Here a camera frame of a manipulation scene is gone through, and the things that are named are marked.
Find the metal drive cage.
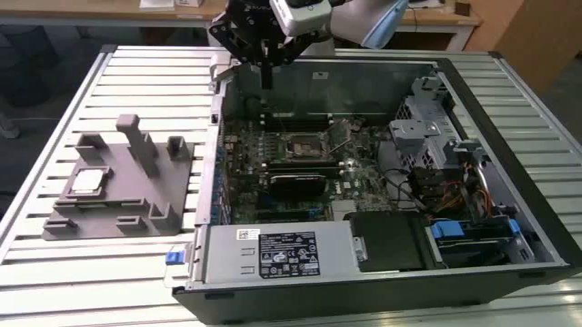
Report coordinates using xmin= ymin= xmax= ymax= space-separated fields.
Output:
xmin=389 ymin=76 xmax=489 ymax=171

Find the wooden cabinet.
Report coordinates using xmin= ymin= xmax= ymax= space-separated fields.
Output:
xmin=465 ymin=0 xmax=582 ymax=95

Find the silver CPU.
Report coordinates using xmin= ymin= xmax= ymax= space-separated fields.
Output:
xmin=72 ymin=170 xmax=106 ymax=192

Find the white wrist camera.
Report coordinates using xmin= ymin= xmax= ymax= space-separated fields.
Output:
xmin=269 ymin=0 xmax=333 ymax=37

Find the wooden desk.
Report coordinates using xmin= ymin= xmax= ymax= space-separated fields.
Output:
xmin=0 ymin=0 xmax=483 ymax=44

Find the blue disk carrier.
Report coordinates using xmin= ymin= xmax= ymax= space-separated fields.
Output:
xmin=429 ymin=219 xmax=522 ymax=246

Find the coloured power wire bundle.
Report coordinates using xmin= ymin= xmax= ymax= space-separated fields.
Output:
xmin=429 ymin=161 xmax=499 ymax=221

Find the metal socket cover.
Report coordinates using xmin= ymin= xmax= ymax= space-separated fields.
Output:
xmin=323 ymin=119 xmax=355 ymax=153

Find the green motherboard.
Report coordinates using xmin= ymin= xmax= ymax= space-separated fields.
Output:
xmin=217 ymin=114 xmax=396 ymax=225

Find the black PC case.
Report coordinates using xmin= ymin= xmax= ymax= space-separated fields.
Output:
xmin=170 ymin=50 xmax=575 ymax=325

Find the CPU socket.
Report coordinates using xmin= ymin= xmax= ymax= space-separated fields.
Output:
xmin=284 ymin=131 xmax=329 ymax=161

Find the black graphics card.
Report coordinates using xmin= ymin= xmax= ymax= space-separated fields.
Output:
xmin=267 ymin=173 xmax=327 ymax=199

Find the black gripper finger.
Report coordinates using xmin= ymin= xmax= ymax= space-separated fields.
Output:
xmin=267 ymin=32 xmax=319 ymax=90
xmin=208 ymin=13 xmax=273 ymax=90

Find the grey power supply unit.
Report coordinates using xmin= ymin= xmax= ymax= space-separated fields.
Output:
xmin=188 ymin=223 xmax=367 ymax=285

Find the black mesh bin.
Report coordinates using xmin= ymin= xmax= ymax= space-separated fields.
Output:
xmin=0 ymin=25 xmax=60 ymax=106

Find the grey parts rack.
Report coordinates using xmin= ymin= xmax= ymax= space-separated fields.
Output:
xmin=41 ymin=114 xmax=196 ymax=242

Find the silver chipset heatsink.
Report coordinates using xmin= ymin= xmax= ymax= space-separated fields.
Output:
xmin=329 ymin=200 xmax=359 ymax=221

